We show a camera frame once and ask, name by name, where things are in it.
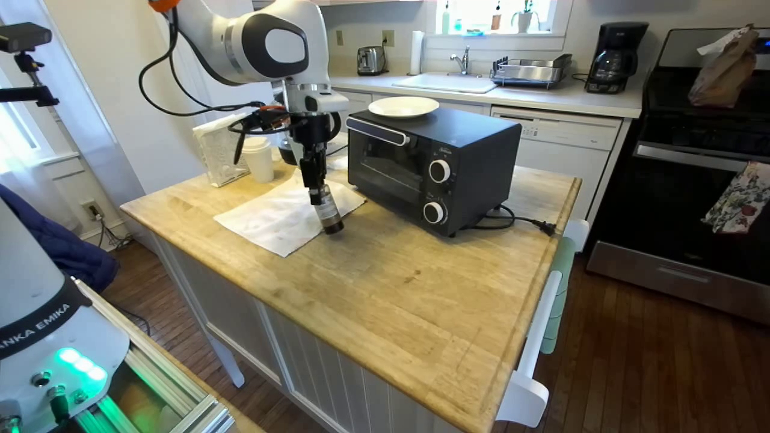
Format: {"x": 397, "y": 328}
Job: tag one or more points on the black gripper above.
{"x": 316, "y": 133}

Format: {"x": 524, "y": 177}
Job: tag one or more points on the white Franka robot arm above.
{"x": 240, "y": 38}

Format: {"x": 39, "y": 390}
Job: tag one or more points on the white Franka robot base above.
{"x": 39, "y": 322}

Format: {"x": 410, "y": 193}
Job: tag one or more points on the white stained cloth towel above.
{"x": 264, "y": 218}

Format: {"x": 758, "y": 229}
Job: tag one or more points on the white paper towel roll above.
{"x": 417, "y": 51}

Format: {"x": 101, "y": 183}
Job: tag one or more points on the green hanging towel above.
{"x": 557, "y": 304}

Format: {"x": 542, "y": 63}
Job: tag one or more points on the white island towel bar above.
{"x": 521, "y": 399}

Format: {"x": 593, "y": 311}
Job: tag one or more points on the floral dish towel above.
{"x": 742, "y": 201}

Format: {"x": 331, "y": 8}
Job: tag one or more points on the white lidded cup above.
{"x": 257, "y": 160}

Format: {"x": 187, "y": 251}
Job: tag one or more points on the white napkin holder with napkins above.
{"x": 214, "y": 153}

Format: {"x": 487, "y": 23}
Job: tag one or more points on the white plate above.
{"x": 403, "y": 108}

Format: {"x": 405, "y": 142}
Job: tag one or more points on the silver toaster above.
{"x": 370, "y": 62}

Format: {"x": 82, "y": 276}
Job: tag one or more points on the black toaster oven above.
{"x": 465, "y": 160}

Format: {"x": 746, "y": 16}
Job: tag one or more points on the white kitchen sink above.
{"x": 445, "y": 83}

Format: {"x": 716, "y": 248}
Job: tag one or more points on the chrome faucet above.
{"x": 463, "y": 63}

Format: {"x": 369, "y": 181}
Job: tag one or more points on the white butcher block kitchen island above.
{"x": 321, "y": 361}

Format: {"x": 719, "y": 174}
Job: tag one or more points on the green soap bottle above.
{"x": 445, "y": 20}

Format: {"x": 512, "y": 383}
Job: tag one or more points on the white framed kitchen window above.
{"x": 481, "y": 13}

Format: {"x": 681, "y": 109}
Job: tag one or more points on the grey dish rack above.
{"x": 530, "y": 73}

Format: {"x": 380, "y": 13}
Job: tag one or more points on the orange soap bottle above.
{"x": 495, "y": 19}

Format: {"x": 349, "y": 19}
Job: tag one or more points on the white kitchen counter cabinets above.
{"x": 562, "y": 146}

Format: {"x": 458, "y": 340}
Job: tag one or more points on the white bottle with plant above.
{"x": 524, "y": 20}

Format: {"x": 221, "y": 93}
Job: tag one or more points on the blue cloth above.
{"x": 64, "y": 248}

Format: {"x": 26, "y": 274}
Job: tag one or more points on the black coffee maker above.
{"x": 613, "y": 62}

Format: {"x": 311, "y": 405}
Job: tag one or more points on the black steel stove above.
{"x": 681, "y": 209}

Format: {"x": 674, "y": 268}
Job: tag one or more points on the brown paper bag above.
{"x": 722, "y": 73}

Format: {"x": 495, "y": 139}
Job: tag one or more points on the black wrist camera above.
{"x": 264, "y": 121}

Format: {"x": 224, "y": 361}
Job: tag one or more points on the beige wall outlet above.
{"x": 387, "y": 38}
{"x": 339, "y": 38}

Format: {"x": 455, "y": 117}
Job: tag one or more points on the white wall outlet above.
{"x": 92, "y": 210}

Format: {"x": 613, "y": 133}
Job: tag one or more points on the aluminium frame rails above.
{"x": 160, "y": 385}

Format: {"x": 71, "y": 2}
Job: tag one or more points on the black camera on tripod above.
{"x": 24, "y": 38}

